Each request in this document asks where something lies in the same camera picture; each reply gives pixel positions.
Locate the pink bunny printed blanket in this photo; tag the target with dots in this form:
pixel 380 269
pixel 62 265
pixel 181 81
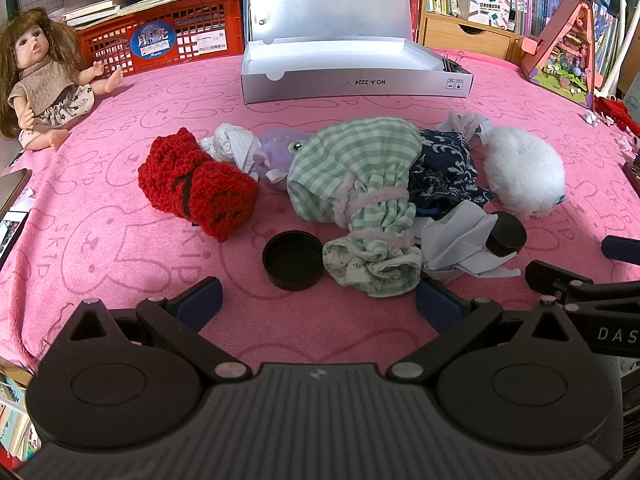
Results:
pixel 125 260

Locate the brown-haired baby doll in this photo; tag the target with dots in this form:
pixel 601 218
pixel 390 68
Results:
pixel 42 80

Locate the small crumpled paper ball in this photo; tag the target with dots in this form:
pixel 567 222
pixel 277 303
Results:
pixel 591 117
pixel 625 142

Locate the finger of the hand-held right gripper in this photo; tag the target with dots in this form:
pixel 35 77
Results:
pixel 622 247
pixel 550 280

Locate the purple plush toy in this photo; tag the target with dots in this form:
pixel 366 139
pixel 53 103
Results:
pixel 275 155

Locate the black round cap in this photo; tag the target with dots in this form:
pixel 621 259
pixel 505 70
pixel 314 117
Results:
pixel 507 235

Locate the silver-edged phone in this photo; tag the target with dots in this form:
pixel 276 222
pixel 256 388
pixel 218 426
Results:
pixel 12 192

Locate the black binder clip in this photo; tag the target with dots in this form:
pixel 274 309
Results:
pixel 452 64

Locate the white fluffy plush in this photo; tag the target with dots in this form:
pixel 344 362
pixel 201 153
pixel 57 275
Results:
pixel 522 170

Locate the colourful picture books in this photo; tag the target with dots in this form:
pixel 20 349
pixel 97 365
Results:
pixel 15 410

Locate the red knitted bundle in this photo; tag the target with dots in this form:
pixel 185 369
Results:
pixel 200 190

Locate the wooden drawer organiser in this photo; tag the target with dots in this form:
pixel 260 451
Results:
pixel 465 35

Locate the printed photo cards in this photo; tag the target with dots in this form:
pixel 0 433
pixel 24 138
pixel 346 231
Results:
pixel 10 235

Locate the white printed cardboard box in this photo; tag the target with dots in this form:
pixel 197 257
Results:
pixel 487 5

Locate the red plastic crate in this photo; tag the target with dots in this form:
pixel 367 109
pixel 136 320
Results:
pixel 200 20

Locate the green checked cloth bundle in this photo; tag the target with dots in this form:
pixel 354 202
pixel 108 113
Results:
pixel 350 155

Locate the dark red flat case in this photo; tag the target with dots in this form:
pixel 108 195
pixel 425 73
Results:
pixel 634 172

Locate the red knitted item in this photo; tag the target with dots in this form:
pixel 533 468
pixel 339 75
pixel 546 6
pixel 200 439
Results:
pixel 622 112

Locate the black round lid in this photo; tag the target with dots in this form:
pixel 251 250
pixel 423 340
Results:
pixel 292 260

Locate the navy floral cloth pouch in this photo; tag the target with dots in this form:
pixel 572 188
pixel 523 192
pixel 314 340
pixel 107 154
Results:
pixel 445 160

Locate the pink triangular dollhouse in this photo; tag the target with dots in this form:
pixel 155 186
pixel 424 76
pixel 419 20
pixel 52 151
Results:
pixel 565 50

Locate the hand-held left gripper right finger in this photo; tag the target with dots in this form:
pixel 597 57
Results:
pixel 436 305

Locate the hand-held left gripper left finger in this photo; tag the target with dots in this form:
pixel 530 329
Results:
pixel 202 300

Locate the white tube frame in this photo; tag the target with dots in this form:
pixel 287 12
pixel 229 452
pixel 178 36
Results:
pixel 620 50

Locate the grey cardboard file box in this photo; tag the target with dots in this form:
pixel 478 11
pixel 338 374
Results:
pixel 325 0

